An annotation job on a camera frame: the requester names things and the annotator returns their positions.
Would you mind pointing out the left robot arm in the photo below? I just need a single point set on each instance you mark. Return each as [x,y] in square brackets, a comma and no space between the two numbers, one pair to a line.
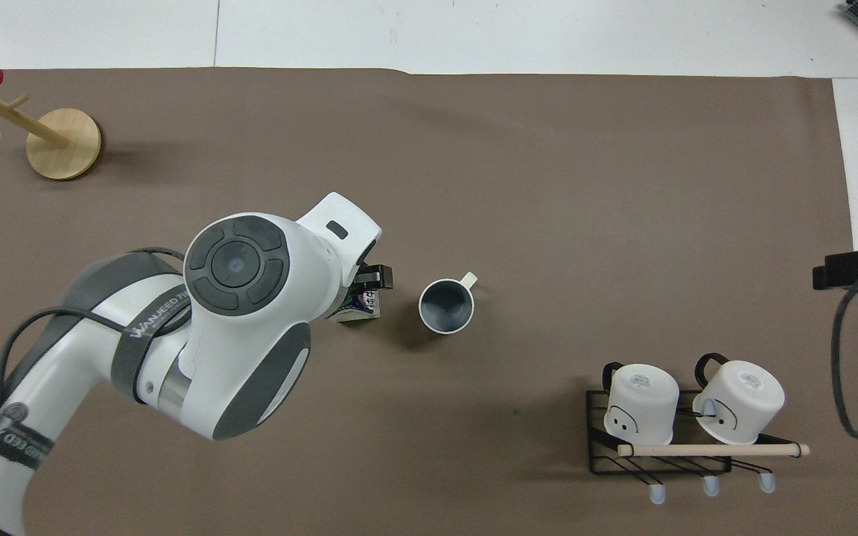
[250,357]

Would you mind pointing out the small milk carton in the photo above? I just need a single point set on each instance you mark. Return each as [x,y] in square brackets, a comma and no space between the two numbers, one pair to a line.
[361,307]

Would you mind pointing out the white mug grey inside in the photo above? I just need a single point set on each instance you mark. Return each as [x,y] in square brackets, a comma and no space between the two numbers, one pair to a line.
[445,307]

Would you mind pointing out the wooden mug tree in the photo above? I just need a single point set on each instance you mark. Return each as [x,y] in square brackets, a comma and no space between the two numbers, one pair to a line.
[64,145]

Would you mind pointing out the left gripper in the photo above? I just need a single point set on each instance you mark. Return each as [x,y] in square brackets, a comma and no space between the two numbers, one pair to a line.
[380,277]

